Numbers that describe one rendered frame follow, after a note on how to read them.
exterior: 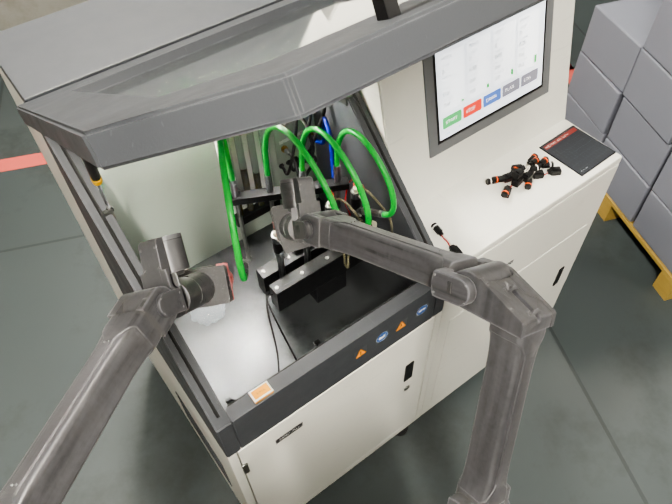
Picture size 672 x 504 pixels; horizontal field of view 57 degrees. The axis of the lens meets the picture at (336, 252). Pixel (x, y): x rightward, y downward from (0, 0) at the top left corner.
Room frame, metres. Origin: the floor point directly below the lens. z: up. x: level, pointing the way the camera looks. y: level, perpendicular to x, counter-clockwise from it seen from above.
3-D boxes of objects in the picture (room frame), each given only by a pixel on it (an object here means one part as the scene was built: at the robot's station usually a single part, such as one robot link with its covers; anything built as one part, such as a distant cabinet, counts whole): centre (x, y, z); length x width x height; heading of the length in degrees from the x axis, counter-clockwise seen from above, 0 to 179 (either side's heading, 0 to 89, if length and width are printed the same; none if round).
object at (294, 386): (0.76, 0.00, 0.87); 0.62 x 0.04 x 0.16; 125
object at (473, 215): (1.24, -0.52, 0.96); 0.70 x 0.22 x 0.03; 125
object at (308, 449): (0.75, 0.00, 0.44); 0.65 x 0.02 x 0.68; 125
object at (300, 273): (1.03, 0.04, 0.91); 0.34 x 0.10 x 0.15; 125
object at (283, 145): (1.31, 0.10, 1.20); 0.13 x 0.03 x 0.31; 125
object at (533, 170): (1.26, -0.55, 1.01); 0.23 x 0.11 x 0.06; 125
